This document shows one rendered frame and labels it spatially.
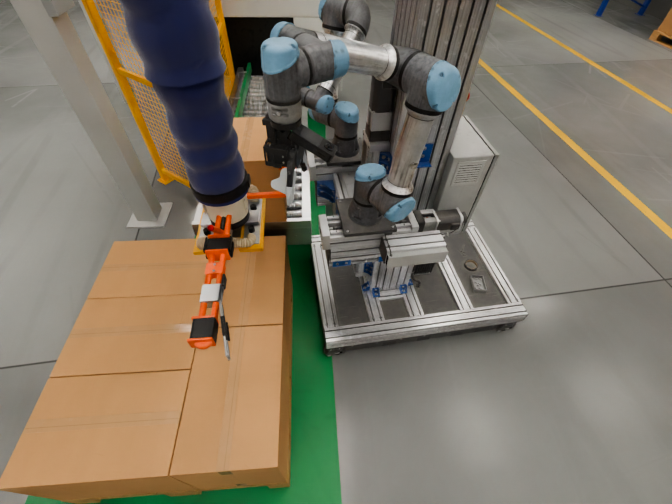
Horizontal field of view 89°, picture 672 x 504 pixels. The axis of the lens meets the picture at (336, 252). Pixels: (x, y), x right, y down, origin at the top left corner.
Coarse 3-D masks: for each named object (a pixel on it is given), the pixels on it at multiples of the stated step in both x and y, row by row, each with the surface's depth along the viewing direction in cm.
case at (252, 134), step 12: (240, 120) 213; (252, 120) 213; (240, 132) 200; (252, 132) 200; (264, 132) 200; (240, 144) 188; (252, 144) 188; (252, 156) 178; (252, 168) 177; (264, 168) 178; (276, 168) 178; (252, 180) 182; (264, 180) 182; (276, 204) 193; (276, 216) 199
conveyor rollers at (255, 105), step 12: (252, 84) 337; (264, 84) 338; (252, 96) 320; (264, 96) 320; (252, 108) 308; (264, 108) 309; (300, 168) 254; (300, 180) 240; (300, 204) 223; (288, 216) 217; (300, 216) 217
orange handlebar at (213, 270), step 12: (264, 192) 148; (276, 192) 149; (216, 216) 139; (228, 216) 138; (228, 228) 134; (216, 264) 122; (216, 276) 121; (204, 312) 110; (216, 312) 110; (204, 348) 103
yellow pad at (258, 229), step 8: (248, 200) 162; (264, 200) 163; (248, 208) 159; (256, 208) 158; (264, 208) 160; (264, 216) 157; (248, 224) 152; (256, 224) 152; (264, 224) 154; (248, 232) 149; (256, 232) 149; (256, 240) 146; (240, 248) 143; (248, 248) 143; (256, 248) 144
